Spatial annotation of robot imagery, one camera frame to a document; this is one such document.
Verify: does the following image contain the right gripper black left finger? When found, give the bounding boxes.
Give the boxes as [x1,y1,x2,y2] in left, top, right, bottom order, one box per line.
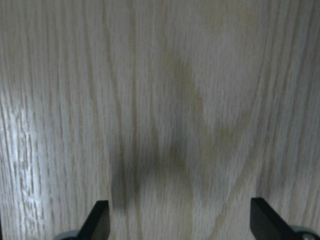
[55,200,111,240]

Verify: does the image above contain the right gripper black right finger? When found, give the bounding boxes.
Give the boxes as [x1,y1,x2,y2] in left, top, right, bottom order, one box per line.
[250,197,320,240]

